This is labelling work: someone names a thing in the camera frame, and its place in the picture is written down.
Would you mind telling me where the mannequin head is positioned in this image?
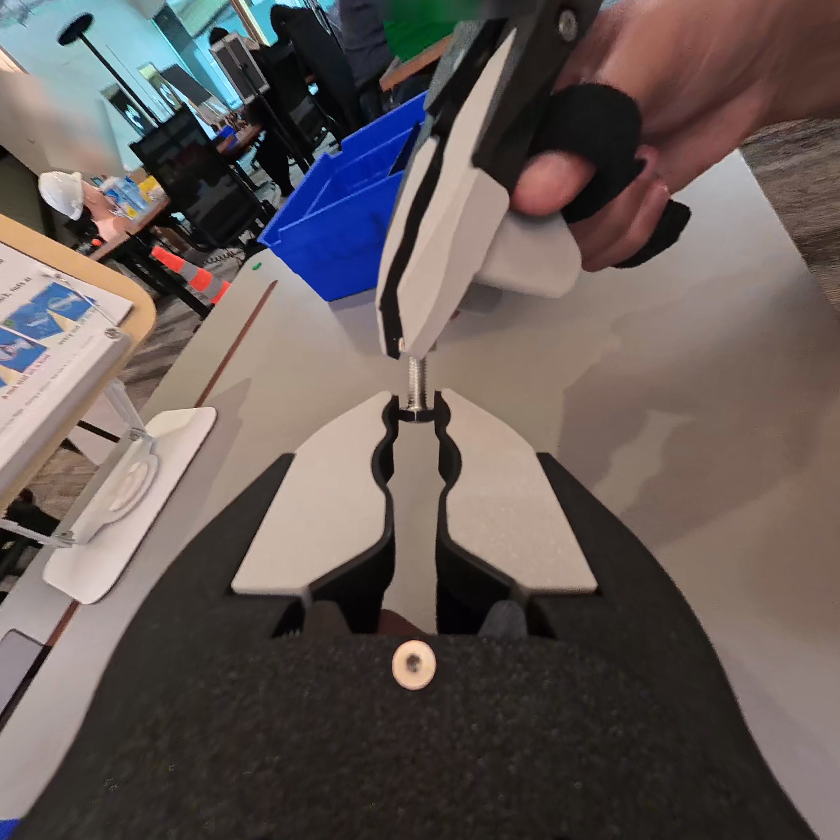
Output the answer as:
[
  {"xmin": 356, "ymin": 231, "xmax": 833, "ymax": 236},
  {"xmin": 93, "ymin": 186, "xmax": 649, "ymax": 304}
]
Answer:
[{"xmin": 82, "ymin": 184, "xmax": 120, "ymax": 238}]

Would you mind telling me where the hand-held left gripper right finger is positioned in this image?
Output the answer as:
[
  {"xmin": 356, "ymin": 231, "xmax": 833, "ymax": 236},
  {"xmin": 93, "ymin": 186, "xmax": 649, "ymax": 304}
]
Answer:
[{"xmin": 436, "ymin": 388, "xmax": 600, "ymax": 634}]

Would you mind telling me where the small display on pole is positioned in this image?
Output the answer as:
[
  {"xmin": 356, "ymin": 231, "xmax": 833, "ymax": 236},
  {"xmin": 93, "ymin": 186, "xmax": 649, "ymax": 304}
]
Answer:
[{"xmin": 209, "ymin": 35, "xmax": 271, "ymax": 104}]

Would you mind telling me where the black floor lamp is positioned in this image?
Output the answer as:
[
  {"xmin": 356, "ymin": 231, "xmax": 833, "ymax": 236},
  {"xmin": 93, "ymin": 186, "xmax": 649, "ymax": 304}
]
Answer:
[{"xmin": 58, "ymin": 13, "xmax": 160, "ymax": 127}]

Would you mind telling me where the silver bolt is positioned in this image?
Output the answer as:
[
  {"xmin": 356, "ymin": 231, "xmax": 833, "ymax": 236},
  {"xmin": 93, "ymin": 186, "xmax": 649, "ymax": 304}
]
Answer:
[{"xmin": 397, "ymin": 354, "xmax": 438, "ymax": 425}]

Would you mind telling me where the orange traffic cone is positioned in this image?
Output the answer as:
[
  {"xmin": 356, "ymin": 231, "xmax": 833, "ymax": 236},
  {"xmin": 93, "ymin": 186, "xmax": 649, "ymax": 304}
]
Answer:
[{"xmin": 151, "ymin": 245, "xmax": 232, "ymax": 307}]

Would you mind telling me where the document stand with wooden board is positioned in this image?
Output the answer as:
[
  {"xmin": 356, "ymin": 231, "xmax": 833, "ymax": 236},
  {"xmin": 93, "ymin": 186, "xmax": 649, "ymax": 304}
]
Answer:
[{"xmin": 0, "ymin": 213, "xmax": 218, "ymax": 605}]

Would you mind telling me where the black office chair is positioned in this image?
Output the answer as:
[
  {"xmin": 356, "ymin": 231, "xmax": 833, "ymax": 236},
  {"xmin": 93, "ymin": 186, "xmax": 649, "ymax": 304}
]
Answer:
[{"xmin": 129, "ymin": 105, "xmax": 278, "ymax": 252}]

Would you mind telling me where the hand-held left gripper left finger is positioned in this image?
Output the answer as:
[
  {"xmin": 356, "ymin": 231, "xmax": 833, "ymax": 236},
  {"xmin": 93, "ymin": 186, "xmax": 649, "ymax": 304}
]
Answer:
[{"xmin": 230, "ymin": 390, "xmax": 399, "ymax": 634}]

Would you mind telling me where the black bin divider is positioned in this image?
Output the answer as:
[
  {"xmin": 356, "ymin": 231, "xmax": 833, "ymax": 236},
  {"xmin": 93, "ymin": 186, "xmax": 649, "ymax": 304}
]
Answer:
[{"xmin": 388, "ymin": 133, "xmax": 422, "ymax": 178}]

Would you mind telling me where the person's right hand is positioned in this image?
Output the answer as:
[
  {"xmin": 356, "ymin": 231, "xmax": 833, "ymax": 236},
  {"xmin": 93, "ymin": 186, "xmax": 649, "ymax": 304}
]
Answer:
[{"xmin": 511, "ymin": 0, "xmax": 840, "ymax": 273}]

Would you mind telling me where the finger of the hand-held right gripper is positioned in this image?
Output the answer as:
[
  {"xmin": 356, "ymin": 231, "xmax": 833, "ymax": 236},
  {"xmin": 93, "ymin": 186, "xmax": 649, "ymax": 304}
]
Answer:
[
  {"xmin": 376, "ymin": 134, "xmax": 441, "ymax": 361},
  {"xmin": 397, "ymin": 29, "xmax": 583, "ymax": 357}
]

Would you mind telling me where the stack of green bins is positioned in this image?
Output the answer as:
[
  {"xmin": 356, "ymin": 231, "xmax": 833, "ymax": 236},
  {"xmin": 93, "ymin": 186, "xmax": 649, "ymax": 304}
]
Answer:
[{"xmin": 384, "ymin": 7, "xmax": 462, "ymax": 46}]

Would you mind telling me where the white wipes canister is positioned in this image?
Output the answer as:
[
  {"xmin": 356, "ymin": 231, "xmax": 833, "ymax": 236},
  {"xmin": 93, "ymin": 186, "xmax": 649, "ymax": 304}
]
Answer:
[{"xmin": 101, "ymin": 176, "xmax": 149, "ymax": 215}]

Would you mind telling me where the printed instruction sheet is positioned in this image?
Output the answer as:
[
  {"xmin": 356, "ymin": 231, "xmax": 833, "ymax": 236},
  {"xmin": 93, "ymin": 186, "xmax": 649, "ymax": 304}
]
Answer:
[{"xmin": 0, "ymin": 241, "xmax": 136, "ymax": 448}]

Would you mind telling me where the white hard hat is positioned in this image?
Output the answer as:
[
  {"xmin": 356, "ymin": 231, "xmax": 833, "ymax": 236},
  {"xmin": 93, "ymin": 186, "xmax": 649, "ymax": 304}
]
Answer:
[{"xmin": 37, "ymin": 171, "xmax": 85, "ymax": 221}]

